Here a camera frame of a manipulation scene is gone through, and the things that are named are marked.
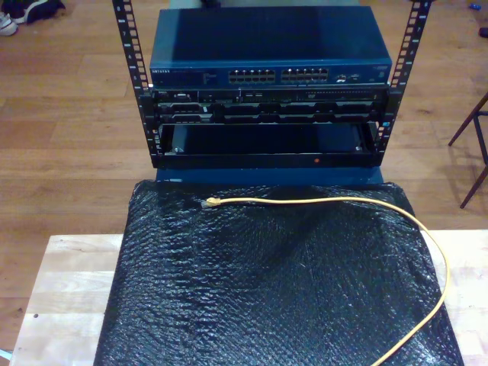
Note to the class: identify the black Dell rack server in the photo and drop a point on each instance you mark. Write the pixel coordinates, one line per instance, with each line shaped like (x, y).
(267, 108)

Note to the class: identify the small blue object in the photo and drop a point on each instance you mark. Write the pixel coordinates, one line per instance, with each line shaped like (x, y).
(475, 6)

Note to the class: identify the black perforated rack post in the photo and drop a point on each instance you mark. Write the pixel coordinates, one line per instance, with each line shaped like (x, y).
(409, 38)
(131, 45)

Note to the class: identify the dark wooden chair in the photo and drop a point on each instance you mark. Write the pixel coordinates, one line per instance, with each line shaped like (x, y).
(481, 141)

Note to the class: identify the white sneaker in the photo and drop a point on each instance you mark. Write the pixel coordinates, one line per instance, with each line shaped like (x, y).
(7, 24)

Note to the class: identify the black bubble wrap mat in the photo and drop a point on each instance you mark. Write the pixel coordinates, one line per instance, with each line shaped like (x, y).
(248, 286)

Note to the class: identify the dark navy sneaker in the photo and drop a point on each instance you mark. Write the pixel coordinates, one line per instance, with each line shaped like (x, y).
(38, 9)

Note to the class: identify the blue Netgear network switch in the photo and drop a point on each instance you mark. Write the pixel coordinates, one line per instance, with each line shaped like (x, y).
(267, 38)

